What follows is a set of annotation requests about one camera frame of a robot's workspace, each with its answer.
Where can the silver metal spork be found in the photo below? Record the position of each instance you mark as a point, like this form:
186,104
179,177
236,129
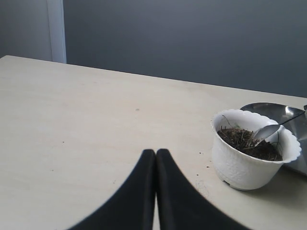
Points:
265,132

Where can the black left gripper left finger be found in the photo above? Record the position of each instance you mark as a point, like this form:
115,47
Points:
131,207

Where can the round stainless steel plate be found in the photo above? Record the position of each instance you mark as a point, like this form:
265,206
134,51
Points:
298,126

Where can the dark potting soil with fibers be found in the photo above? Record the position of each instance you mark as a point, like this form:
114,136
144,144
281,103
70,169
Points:
241,140

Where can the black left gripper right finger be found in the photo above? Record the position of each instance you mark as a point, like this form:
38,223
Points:
180,205

